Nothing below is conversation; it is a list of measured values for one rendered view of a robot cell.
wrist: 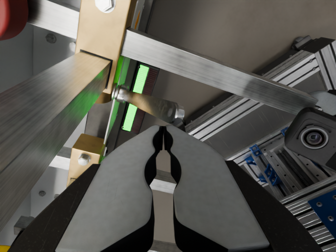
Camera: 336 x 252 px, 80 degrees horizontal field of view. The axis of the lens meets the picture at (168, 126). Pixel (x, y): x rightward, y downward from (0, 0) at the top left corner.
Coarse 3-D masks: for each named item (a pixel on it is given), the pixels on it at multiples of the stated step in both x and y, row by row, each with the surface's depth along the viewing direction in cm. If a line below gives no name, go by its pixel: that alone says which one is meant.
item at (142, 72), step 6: (144, 66) 41; (138, 72) 42; (144, 72) 42; (138, 78) 42; (144, 78) 42; (138, 84) 43; (138, 90) 44; (132, 108) 46; (126, 114) 46; (132, 114) 46; (126, 120) 47; (132, 120) 47; (126, 126) 48
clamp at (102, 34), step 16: (128, 0) 21; (80, 16) 22; (96, 16) 22; (112, 16) 22; (128, 16) 22; (80, 32) 22; (96, 32) 22; (112, 32) 22; (80, 48) 23; (96, 48) 23; (112, 48) 23; (112, 64) 24; (112, 80) 25
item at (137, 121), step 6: (150, 72) 42; (156, 72) 42; (150, 78) 42; (150, 84) 43; (144, 90) 44; (150, 90) 44; (138, 108) 46; (138, 114) 46; (138, 120) 47; (132, 126) 48; (138, 126) 48
